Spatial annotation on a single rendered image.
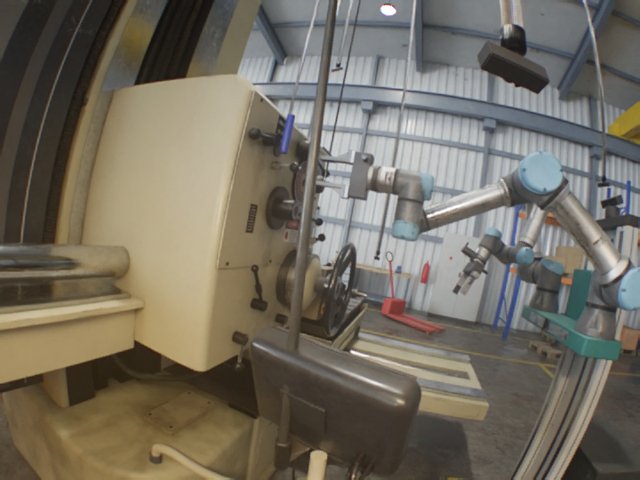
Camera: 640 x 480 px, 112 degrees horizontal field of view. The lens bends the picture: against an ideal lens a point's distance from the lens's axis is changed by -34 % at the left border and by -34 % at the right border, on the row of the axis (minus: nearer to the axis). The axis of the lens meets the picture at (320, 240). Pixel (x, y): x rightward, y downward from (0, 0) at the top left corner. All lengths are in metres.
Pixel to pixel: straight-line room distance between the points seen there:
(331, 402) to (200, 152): 0.70
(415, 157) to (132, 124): 8.25
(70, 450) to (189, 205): 1.03
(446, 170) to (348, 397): 8.52
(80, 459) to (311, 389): 1.01
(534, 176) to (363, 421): 0.69
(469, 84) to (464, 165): 2.50
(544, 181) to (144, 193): 1.12
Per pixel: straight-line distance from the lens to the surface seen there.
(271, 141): 0.95
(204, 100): 0.99
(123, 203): 1.13
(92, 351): 1.03
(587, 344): 1.09
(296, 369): 0.58
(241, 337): 1.02
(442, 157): 9.01
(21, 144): 1.20
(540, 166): 0.90
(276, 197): 1.05
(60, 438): 1.46
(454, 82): 9.92
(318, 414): 0.61
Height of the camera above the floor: 1.50
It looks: 1 degrees down
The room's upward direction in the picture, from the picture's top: 11 degrees clockwise
